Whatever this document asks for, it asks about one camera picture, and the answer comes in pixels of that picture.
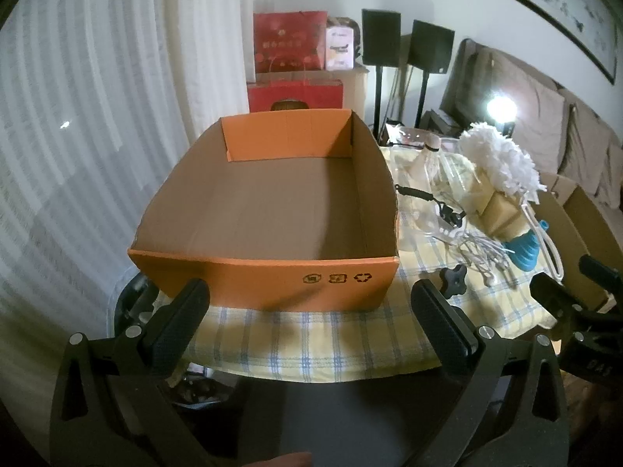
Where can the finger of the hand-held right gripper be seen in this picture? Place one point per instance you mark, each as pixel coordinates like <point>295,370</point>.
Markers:
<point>555,299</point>
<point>603,275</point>

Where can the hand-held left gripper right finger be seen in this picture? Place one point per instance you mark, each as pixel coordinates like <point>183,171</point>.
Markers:
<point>438,322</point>

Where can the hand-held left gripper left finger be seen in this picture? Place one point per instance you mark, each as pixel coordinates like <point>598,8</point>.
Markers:
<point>187,312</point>

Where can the orange cardboard box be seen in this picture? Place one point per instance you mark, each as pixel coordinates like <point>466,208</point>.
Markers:
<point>263,283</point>

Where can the white fluffy mop head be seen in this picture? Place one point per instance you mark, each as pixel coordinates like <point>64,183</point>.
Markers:
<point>501,160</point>

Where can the black star knob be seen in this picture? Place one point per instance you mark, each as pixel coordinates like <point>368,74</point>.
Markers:
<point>452,280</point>

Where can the large open cardboard box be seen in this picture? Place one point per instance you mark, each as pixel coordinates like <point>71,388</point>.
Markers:
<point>584,224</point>

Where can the blue collapsible funnel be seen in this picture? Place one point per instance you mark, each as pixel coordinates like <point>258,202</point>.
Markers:
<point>523,253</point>

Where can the small brown cardboard box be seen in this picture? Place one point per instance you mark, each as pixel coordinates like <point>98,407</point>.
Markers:
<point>501,214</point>

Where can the yellow checked tablecloth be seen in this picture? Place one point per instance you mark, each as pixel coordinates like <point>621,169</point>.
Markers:
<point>316,345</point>

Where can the clear plastic packaging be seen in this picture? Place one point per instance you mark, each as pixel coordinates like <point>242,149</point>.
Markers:
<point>421,170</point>

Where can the brown sofa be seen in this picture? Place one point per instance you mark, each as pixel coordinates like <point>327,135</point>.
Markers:
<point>535,102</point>

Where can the bright lamp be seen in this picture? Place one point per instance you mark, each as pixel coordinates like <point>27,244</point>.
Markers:
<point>500,108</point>

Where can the black speaker stand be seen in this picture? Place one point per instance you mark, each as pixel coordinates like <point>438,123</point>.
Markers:
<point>421,99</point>
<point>378,97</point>

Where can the white sheer curtain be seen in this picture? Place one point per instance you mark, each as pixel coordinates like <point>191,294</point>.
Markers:
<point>97,107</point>

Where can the plain brown cardboard box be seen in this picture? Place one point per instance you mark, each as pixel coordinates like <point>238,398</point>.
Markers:
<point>355,92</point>

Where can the red printed box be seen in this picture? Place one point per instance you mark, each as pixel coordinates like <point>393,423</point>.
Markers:
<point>321,93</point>

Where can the black speaker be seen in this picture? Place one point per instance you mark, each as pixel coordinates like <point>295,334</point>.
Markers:
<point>432,46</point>
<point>381,36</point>

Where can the red gift box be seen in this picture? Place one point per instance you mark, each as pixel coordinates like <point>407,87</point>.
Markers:
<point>289,39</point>

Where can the pink and white box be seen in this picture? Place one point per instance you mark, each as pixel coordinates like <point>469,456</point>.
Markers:
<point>340,44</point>

